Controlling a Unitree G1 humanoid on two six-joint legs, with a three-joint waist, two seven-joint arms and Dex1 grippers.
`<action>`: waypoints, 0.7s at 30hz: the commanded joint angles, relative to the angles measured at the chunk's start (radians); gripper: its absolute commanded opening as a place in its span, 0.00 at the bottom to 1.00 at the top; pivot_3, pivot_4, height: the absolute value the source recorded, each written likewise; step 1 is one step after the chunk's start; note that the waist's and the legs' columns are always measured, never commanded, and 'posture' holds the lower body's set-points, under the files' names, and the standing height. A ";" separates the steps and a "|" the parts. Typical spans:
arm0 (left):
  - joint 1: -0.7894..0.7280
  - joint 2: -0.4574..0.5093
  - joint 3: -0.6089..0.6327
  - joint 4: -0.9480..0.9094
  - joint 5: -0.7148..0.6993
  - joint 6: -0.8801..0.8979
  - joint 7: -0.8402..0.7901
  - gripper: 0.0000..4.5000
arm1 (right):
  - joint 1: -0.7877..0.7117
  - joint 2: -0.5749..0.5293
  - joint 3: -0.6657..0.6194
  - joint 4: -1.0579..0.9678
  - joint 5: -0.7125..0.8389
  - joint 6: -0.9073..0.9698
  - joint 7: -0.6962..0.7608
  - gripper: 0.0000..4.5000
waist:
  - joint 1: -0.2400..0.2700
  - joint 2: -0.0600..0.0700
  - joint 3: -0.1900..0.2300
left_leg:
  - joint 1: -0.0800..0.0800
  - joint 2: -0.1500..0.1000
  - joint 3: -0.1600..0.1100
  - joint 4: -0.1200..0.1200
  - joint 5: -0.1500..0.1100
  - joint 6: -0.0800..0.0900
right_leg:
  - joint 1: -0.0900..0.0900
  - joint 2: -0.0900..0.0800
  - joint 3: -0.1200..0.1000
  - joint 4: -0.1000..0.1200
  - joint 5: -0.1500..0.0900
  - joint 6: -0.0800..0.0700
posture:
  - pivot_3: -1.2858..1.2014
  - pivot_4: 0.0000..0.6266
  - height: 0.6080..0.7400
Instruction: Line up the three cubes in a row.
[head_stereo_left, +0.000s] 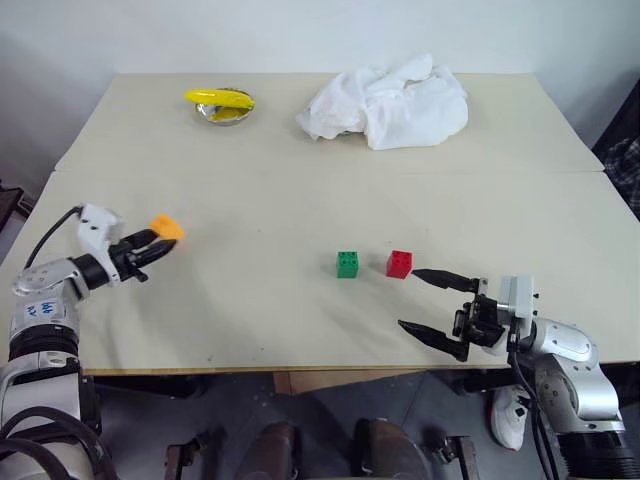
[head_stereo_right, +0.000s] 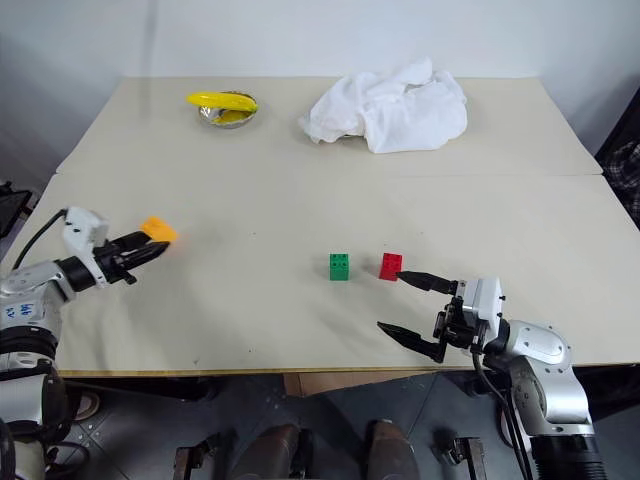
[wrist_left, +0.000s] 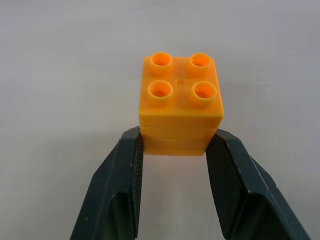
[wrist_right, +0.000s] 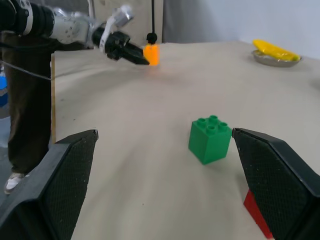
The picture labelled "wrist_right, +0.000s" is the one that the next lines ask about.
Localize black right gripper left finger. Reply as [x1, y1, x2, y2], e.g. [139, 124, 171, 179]
[0, 128, 99, 240]

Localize green toy brick cube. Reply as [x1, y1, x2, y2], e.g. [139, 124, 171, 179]
[188, 114, 233, 166]

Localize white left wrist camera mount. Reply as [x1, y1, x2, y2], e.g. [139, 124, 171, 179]
[98, 4, 135, 55]

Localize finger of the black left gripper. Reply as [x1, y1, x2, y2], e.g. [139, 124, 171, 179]
[123, 48, 151, 67]
[127, 41, 146, 58]

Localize blue container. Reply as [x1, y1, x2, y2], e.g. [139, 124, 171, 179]
[0, 65, 9, 109]

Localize thin grey cable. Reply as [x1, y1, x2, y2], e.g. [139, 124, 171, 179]
[0, 59, 53, 81]

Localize orange toy brick cube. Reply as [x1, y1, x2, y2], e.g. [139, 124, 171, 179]
[142, 43, 161, 67]

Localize round metal plate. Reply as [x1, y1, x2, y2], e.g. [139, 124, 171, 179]
[251, 49, 303, 68]

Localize red toy brick cube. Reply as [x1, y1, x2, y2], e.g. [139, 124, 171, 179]
[243, 188, 275, 240]

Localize yellow banana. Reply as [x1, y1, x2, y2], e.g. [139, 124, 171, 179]
[252, 38, 301, 62]

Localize white sneaker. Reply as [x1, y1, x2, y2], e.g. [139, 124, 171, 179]
[4, 172, 30, 196]

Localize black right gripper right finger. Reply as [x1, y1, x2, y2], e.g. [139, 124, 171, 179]
[231, 127, 320, 240]

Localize person's brown trousers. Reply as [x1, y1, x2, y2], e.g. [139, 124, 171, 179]
[0, 31, 83, 176]

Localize black hanging cable with knob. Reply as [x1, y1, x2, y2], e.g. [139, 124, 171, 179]
[145, 0, 158, 46]

